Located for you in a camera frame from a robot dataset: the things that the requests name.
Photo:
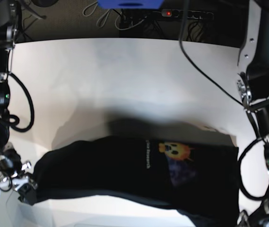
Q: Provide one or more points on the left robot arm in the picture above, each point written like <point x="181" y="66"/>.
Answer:
<point x="253" y="87"/>

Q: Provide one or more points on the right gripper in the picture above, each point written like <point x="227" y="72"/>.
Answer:
<point x="22" y="183"/>

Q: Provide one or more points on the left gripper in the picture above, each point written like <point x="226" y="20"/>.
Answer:
<point x="259" y="218"/>

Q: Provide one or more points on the black t-shirt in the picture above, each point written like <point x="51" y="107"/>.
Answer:
<point x="197" y="180"/>

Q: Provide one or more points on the blue box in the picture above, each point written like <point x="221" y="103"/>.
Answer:
<point x="130" y="4"/>

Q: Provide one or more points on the white power strip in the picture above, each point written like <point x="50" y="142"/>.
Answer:
<point x="191" y="14"/>

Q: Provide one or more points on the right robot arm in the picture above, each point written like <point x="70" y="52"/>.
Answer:
<point x="10" y="28"/>

